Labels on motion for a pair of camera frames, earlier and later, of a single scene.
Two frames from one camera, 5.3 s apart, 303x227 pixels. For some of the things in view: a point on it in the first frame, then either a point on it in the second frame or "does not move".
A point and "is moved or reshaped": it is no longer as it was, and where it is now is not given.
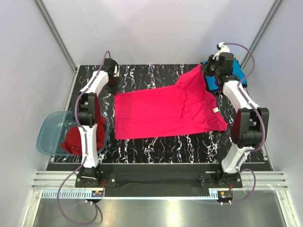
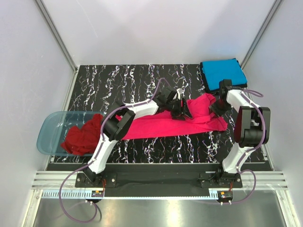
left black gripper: [113, 90] -> [179, 115]
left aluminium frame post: [57, 36] does not move
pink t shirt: [187, 107] is moved or reshaped
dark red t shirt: [72, 143] does not move
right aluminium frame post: [274, 8] does not move
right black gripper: [209, 62] -> [214, 108]
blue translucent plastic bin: [52, 131] does not move
